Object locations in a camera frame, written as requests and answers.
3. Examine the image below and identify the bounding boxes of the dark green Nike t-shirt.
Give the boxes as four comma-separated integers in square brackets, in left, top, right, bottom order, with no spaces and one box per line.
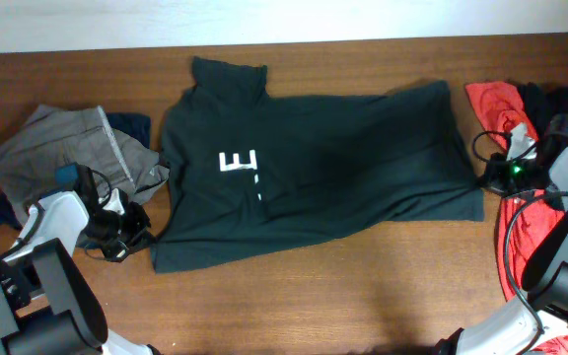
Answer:
[151,57,484,273]

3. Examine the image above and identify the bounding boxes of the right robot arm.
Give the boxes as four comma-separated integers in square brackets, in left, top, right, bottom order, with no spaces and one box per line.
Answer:
[433,113,568,355]

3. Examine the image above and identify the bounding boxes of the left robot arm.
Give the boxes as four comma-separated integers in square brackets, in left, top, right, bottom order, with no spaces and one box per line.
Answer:
[0,164,159,355]

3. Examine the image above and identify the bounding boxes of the red garment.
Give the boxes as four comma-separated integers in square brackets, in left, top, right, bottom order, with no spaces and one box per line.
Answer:
[465,81,568,354]

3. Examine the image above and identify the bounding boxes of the black garment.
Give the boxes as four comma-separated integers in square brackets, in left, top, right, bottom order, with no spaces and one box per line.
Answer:
[517,83,568,137]

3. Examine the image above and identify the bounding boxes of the navy blue folded garment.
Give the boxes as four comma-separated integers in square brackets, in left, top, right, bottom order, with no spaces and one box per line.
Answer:
[0,112,151,231]

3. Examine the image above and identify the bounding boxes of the grey folded trousers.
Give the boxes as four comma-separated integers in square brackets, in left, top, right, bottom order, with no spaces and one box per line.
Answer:
[0,105,170,225]

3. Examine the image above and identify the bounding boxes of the right black cable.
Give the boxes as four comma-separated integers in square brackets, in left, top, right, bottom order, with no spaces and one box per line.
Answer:
[470,130,568,355]

